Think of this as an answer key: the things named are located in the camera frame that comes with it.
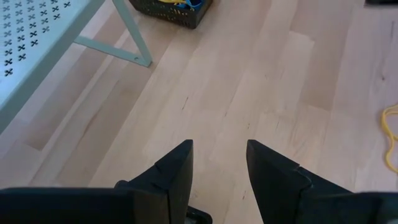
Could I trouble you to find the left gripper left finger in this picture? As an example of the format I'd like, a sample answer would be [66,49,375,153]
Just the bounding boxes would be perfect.
[114,139,194,224]

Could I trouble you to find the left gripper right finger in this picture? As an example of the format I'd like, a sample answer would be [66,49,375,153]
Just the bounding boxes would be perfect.
[247,139,352,224]

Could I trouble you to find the pale perforated metal desk riser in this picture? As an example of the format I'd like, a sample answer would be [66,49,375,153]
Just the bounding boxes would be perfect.
[0,0,154,135]

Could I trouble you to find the black plastic mesh basket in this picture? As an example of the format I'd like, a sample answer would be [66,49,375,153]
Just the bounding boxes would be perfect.
[128,0,215,30]

